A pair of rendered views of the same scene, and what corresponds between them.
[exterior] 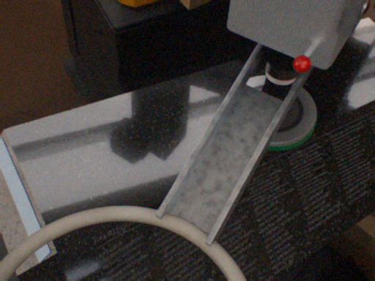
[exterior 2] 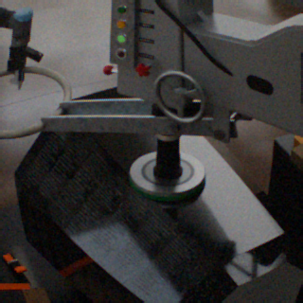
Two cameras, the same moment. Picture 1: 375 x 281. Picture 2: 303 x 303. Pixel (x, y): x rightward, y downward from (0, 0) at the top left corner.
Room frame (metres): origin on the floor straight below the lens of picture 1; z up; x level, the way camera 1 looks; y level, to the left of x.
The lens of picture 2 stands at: (1.04, -2.01, 2.11)
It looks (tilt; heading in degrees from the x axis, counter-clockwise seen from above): 33 degrees down; 95
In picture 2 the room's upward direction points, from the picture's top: straight up
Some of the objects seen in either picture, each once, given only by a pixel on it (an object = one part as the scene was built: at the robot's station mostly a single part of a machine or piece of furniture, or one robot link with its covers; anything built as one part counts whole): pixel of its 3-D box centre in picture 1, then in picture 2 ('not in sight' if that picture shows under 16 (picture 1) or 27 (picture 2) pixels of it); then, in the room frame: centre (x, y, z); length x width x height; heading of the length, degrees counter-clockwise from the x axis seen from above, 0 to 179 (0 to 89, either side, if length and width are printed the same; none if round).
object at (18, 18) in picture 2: not in sight; (22, 22); (0.31, 0.31, 1.21); 0.10 x 0.09 x 0.12; 152
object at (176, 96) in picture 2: not in sight; (187, 91); (0.99, -0.35, 1.22); 0.15 x 0.10 x 0.15; 154
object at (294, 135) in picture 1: (271, 109); (168, 172); (0.93, -0.19, 0.87); 0.21 x 0.21 x 0.01
